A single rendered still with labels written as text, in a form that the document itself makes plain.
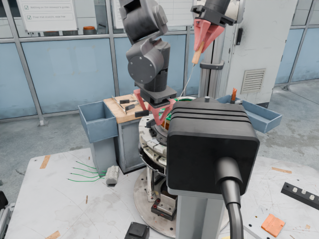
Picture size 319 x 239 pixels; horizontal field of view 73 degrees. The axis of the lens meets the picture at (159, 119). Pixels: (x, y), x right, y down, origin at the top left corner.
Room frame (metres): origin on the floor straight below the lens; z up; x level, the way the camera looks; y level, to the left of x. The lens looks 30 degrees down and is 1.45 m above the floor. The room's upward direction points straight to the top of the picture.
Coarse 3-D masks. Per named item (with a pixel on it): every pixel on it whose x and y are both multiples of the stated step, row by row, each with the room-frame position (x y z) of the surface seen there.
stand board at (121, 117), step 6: (120, 96) 0.89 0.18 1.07; (126, 96) 0.89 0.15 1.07; (108, 102) 0.83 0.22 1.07; (114, 102) 0.83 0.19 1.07; (132, 102) 0.83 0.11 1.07; (144, 102) 0.83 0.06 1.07; (114, 108) 0.77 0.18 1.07; (138, 108) 0.77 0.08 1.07; (114, 114) 0.72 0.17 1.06; (120, 114) 0.72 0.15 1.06; (132, 114) 0.72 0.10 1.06; (120, 120) 0.70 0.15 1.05; (126, 120) 0.71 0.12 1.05
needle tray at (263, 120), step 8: (224, 96) 0.89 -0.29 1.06; (248, 104) 0.83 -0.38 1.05; (248, 112) 0.81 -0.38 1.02; (256, 112) 0.79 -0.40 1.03; (264, 112) 0.77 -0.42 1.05; (272, 112) 0.74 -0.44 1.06; (256, 120) 0.69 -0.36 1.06; (264, 120) 0.74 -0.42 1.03; (272, 120) 0.67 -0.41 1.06; (280, 120) 0.71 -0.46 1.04; (256, 128) 0.68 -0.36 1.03; (264, 128) 0.66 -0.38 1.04; (272, 128) 0.69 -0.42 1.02
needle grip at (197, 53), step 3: (201, 42) 0.59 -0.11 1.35; (204, 42) 0.60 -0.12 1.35; (201, 45) 0.59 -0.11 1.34; (198, 48) 0.59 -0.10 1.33; (201, 48) 0.59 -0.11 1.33; (195, 51) 0.59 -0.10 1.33; (198, 51) 0.59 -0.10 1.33; (201, 51) 0.59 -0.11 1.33; (195, 54) 0.59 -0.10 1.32; (198, 54) 0.59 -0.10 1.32; (195, 57) 0.58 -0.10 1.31; (198, 57) 0.58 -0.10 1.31; (192, 60) 0.59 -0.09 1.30; (195, 60) 0.58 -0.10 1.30; (198, 60) 0.59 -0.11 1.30; (195, 63) 0.58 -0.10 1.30
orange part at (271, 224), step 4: (268, 216) 0.47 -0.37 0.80; (272, 216) 0.47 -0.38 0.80; (268, 220) 0.46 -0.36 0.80; (272, 220) 0.46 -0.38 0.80; (276, 220) 0.46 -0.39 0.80; (280, 220) 0.46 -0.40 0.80; (264, 224) 0.44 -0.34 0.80; (268, 224) 0.44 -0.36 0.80; (272, 224) 0.44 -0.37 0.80; (276, 224) 0.44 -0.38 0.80; (280, 224) 0.44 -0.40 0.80; (264, 228) 0.43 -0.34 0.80; (268, 228) 0.43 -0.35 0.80; (272, 228) 0.43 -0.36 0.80; (276, 228) 0.43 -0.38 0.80; (280, 228) 0.43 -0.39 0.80; (268, 232) 0.42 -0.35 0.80; (272, 232) 0.42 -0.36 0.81; (276, 232) 0.42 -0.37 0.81; (276, 236) 0.41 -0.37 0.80
